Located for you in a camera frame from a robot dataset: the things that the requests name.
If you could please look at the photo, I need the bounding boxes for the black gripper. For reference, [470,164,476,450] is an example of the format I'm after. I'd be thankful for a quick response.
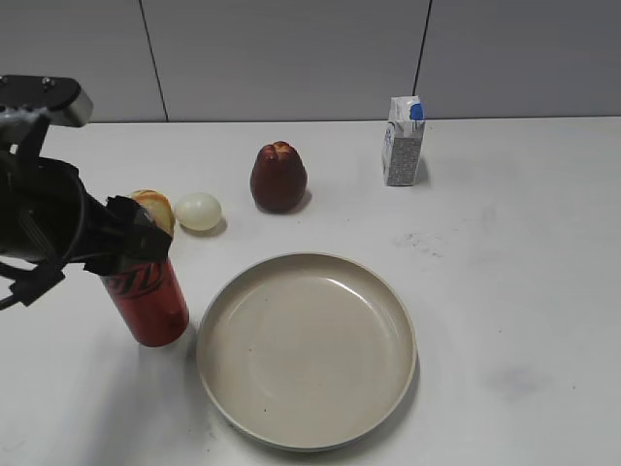
[1,150,172,276]

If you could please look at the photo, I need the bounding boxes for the red cola can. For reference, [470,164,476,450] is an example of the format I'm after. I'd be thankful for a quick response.
[101,259,189,348]

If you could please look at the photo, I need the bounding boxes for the beige round plate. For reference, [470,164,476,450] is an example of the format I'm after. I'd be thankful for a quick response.
[196,252,417,451]

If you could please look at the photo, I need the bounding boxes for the striped bread roll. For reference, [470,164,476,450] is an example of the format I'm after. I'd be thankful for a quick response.
[130,189,176,238]

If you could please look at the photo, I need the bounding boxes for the white egg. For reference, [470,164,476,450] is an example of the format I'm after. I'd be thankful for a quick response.
[174,192,222,231]

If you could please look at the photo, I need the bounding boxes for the dark red wax apple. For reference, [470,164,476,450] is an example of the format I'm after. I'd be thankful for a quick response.
[249,141,308,213]

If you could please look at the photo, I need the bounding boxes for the white blue milk carton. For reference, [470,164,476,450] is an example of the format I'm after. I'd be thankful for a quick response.
[381,96,426,186]

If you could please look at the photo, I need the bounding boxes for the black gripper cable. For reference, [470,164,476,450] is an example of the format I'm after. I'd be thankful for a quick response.
[0,183,93,312]

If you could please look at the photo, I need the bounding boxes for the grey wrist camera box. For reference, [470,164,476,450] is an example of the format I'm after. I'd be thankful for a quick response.
[1,75,93,127]

